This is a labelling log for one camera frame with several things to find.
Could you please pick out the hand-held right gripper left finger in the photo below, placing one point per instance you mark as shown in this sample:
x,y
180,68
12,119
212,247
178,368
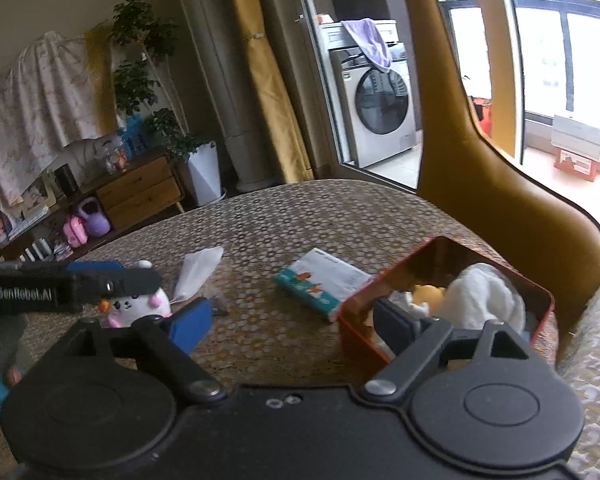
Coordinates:
x,y
190,322

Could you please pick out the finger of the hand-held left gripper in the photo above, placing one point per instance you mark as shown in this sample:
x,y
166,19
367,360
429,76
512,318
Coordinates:
x,y
97,267
130,282

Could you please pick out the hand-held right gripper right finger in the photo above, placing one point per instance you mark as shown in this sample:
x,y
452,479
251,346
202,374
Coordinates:
x,y
395,325

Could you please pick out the white bunny plush with carrot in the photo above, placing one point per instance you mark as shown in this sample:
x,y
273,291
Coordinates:
x,y
137,306

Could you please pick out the yellow duck plush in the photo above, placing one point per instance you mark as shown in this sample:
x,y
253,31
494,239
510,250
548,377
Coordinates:
x,y
427,295

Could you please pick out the white cloth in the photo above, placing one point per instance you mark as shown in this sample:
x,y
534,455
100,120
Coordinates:
x,y
480,295

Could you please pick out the red tin box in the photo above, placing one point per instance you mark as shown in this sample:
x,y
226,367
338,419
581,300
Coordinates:
x,y
480,255

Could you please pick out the person's left hand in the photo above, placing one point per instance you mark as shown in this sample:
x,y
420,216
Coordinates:
x,y
14,375

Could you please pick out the pink toy backpack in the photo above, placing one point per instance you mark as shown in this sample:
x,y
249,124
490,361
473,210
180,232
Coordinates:
x,y
74,232

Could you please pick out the purple kettlebell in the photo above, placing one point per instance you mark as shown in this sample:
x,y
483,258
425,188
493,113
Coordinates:
x,y
94,217

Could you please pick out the white tissue plastic wrapper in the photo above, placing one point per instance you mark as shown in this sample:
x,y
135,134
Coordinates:
x,y
195,270

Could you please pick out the wooden drawer cabinet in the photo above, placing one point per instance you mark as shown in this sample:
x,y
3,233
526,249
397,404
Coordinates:
x,y
140,192

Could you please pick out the teal printed tissue packet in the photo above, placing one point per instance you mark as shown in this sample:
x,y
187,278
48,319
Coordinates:
x,y
320,280

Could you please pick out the clear bag of toys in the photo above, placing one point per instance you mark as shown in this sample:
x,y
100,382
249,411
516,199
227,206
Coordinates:
x,y
112,157

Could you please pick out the white plant pot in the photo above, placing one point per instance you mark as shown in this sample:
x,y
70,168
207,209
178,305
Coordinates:
x,y
205,172

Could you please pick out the blue gift bag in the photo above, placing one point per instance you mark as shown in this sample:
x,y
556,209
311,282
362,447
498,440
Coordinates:
x,y
134,135

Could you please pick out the cream patterned cover cloth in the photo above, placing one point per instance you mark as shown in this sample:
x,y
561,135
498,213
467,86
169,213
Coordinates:
x,y
35,110

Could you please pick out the yellow leather chair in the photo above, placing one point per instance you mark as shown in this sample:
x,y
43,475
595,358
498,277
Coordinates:
x,y
480,170

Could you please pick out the green potted tree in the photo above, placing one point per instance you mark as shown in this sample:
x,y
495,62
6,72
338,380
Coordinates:
x,y
145,75

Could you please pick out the white washing machine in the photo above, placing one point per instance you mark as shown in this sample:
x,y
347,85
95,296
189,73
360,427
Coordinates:
x,y
375,105

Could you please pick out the beige standing air conditioner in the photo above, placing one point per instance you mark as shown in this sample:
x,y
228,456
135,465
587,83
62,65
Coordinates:
x,y
220,75

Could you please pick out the red crate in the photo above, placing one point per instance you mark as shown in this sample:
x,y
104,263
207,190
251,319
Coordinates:
x,y
482,115

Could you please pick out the yellow curtain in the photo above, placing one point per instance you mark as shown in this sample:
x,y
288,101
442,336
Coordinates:
x,y
267,70

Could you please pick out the cardboard box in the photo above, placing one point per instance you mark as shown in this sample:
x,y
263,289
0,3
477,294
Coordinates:
x,y
577,147

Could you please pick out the purple towel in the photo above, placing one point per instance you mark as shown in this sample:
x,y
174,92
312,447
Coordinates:
x,y
372,42

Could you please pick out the picture frame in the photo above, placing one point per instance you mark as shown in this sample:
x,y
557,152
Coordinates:
x,y
35,195

